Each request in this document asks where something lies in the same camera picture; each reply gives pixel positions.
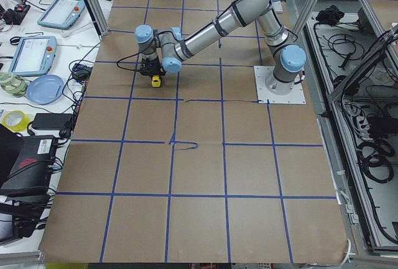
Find upper teach pendant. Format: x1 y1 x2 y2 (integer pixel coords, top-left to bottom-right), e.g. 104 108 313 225
37 0 86 30

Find green tape rolls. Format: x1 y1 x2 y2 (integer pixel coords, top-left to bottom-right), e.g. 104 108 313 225
1 72 29 98

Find blue plate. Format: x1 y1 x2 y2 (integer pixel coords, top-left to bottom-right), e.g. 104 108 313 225
25 75 65 105

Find yellow tape roll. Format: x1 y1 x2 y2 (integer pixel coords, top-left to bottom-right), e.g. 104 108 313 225
1 111 31 132

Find black power adapter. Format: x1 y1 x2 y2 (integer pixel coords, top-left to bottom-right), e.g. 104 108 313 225
31 113 72 130

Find brown paper table cover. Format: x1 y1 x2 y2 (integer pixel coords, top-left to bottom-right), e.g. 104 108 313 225
40 0 347 264

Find teach pendant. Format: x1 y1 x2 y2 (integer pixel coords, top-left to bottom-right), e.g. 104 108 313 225
9 36 58 77
37 0 86 30

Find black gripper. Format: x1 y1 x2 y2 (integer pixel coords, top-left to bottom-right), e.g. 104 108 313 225
139 57 165 77

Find aluminium frame post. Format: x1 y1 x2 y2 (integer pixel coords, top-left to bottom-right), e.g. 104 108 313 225
84 0 109 37

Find yellow beetle toy car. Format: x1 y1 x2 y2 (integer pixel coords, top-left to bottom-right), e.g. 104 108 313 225
151 75 162 88

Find black computer box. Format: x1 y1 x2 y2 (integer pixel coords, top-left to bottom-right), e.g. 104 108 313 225
1 125 57 198

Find lower teach pendant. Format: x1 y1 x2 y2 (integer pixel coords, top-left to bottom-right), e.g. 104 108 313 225
9 36 58 77

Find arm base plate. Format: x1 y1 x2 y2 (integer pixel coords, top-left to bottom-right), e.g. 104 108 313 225
254 66 306 104

